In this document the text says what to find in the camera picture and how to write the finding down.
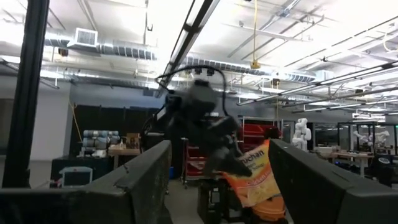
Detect white ceiling vent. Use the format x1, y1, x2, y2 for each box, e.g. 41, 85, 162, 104
73, 27, 99, 48

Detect grey blue fabric rolls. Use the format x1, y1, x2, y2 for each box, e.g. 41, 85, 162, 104
81, 129, 121, 150

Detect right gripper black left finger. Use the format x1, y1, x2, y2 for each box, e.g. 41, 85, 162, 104
0, 139, 174, 224

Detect white crate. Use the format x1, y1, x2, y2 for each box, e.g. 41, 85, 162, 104
58, 166, 94, 188

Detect orange chicken Maruchan ramen pack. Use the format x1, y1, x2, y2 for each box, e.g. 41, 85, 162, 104
222, 139, 287, 222

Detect black rig beam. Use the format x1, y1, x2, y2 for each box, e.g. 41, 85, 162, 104
157, 0, 221, 93

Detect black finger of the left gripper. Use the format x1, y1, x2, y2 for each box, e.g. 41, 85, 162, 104
203, 148, 253, 179

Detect black rig post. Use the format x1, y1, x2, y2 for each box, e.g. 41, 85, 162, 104
1, 0, 50, 190

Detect silver ceiling duct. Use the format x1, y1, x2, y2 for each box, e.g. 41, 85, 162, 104
43, 37, 158, 62

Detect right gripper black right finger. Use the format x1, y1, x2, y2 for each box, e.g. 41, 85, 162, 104
268, 138, 398, 224

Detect yellow hanging cord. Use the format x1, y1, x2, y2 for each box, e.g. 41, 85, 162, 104
250, 0, 261, 70

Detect wooden work table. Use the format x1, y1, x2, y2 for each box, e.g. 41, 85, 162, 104
107, 147, 142, 170

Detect red shelf cart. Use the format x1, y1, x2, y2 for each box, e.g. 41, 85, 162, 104
182, 123, 271, 184

